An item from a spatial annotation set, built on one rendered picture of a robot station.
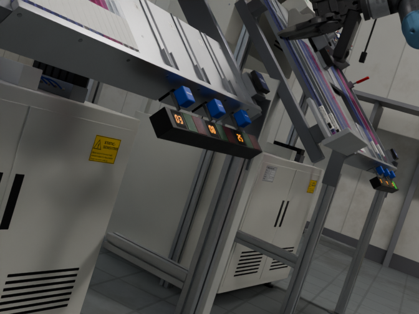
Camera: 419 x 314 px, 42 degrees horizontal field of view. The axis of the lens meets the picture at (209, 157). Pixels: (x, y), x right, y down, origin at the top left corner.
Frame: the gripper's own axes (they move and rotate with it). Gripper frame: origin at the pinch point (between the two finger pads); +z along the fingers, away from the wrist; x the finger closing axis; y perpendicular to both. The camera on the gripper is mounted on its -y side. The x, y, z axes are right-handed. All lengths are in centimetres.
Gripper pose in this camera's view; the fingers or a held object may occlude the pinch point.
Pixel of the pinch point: (284, 37)
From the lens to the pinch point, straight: 135.0
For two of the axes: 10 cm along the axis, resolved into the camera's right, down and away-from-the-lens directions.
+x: -3.7, -0.8, -9.3
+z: -9.1, 2.1, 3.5
